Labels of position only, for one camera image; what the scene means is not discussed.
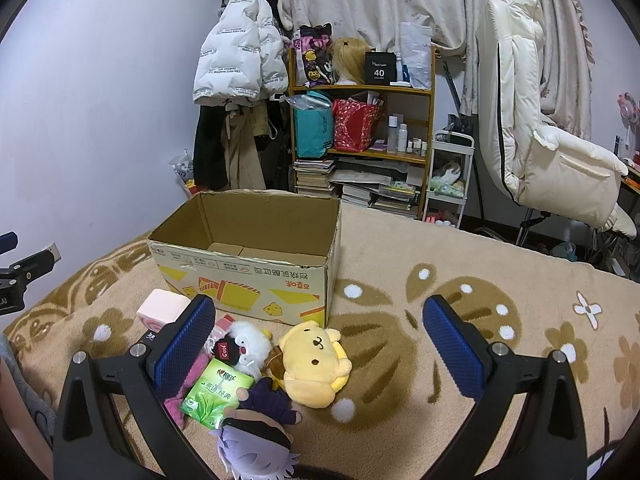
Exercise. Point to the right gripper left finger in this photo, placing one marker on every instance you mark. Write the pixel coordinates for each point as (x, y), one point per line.
(90, 440)

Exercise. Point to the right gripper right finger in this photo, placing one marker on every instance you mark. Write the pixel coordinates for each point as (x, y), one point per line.
(548, 440)

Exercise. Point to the pink fuzzy plush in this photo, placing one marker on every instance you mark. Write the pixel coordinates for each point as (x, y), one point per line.
(173, 404)

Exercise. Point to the green tissue pack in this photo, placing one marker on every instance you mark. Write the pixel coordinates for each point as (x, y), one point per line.
(213, 392)

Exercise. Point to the purple haired doll plush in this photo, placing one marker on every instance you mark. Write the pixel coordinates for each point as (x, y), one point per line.
(253, 441)

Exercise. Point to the white fluffy plush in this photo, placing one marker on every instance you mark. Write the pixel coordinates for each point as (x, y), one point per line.
(245, 348)

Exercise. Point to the yellow dog plush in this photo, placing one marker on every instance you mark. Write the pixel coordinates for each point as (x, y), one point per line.
(315, 364)

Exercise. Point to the pink packet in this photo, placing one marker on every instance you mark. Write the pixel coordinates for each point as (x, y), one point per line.
(219, 331)

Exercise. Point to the plastic bag on floor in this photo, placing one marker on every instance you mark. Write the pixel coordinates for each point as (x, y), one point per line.
(183, 168)

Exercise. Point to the cardboard box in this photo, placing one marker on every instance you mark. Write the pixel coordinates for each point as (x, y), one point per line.
(270, 255)

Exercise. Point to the beige trench coat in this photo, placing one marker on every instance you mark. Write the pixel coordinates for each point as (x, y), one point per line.
(242, 128)

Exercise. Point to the white utility cart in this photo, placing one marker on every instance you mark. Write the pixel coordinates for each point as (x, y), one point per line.
(447, 182)

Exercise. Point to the stack of books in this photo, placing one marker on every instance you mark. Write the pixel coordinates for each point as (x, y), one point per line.
(313, 177)

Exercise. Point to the white puffer jacket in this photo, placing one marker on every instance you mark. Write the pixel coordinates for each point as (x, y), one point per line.
(241, 59)

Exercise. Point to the teal bag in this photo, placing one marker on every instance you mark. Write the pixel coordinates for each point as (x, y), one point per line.
(314, 127)

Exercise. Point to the wooden shelf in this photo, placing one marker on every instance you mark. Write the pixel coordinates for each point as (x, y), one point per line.
(412, 107)

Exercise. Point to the red gift bag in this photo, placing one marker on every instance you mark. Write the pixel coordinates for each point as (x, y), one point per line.
(354, 125)

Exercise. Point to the blonde wig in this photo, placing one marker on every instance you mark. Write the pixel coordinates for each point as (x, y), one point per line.
(349, 60)

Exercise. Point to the black box with 40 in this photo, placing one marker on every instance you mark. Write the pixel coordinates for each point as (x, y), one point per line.
(380, 68)

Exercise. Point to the beige curtain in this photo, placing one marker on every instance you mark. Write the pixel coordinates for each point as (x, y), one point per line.
(566, 59)

